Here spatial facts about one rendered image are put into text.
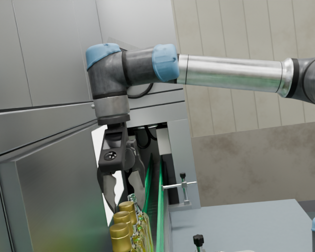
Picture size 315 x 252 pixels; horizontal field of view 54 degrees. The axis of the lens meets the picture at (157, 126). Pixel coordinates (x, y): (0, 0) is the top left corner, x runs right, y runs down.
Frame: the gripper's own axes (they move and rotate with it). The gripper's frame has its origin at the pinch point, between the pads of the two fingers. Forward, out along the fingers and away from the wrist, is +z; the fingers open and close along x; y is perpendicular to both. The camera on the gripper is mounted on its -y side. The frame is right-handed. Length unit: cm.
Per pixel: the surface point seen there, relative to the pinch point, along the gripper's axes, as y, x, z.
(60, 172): -2.8, 12.0, -10.4
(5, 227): -20.9, 14.7, -7.0
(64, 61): 24.0, 15.5, -36.9
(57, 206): -7.4, 12.0, -4.8
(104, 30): 95, 14, -60
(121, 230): -13.0, -0.9, -0.8
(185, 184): 74, -14, 19
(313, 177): 237, -142, 80
